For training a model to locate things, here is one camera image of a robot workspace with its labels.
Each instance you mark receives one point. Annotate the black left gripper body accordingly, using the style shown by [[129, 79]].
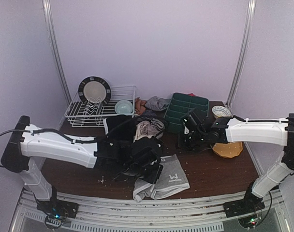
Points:
[[152, 174]]

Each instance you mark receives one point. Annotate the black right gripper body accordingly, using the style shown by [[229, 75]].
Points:
[[188, 139]]

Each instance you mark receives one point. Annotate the grey boxer briefs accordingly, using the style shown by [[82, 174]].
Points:
[[172, 180]]

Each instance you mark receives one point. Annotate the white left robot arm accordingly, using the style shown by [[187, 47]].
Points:
[[28, 141]]

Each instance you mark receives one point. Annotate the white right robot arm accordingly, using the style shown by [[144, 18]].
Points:
[[231, 129]]

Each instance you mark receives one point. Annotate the black crumpled underwear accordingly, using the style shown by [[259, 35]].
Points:
[[156, 145]]

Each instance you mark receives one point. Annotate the beige striped underwear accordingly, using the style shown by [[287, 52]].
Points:
[[149, 129]]

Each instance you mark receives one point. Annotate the blue striped underwear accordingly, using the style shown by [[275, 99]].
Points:
[[147, 115]]

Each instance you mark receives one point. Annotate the brown crumpled underwear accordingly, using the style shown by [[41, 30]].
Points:
[[140, 106]]

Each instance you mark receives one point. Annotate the grey crumpled underwear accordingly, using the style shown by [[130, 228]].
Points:
[[157, 104]]

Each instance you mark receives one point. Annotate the patterned white bowl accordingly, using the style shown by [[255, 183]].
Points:
[[221, 111]]

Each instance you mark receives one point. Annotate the green compartment tray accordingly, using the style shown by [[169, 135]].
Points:
[[179, 105]]

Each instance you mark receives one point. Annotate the yellow plate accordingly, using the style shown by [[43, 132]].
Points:
[[229, 150]]

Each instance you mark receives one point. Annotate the light blue bowl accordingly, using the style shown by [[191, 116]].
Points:
[[123, 107]]

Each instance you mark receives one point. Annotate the black rimmed plate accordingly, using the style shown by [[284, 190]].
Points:
[[94, 89]]

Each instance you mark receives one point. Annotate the white wire dish rack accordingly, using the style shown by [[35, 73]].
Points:
[[92, 113]]

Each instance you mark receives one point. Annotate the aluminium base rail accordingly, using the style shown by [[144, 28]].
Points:
[[96, 214]]

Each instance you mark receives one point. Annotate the right aluminium frame post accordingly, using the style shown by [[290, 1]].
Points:
[[243, 53]]

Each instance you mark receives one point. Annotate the aluminium frame post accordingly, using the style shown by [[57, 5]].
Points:
[[55, 50], [243, 53]]

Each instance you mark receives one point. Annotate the left aluminium frame post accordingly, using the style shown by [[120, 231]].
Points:
[[55, 50]]

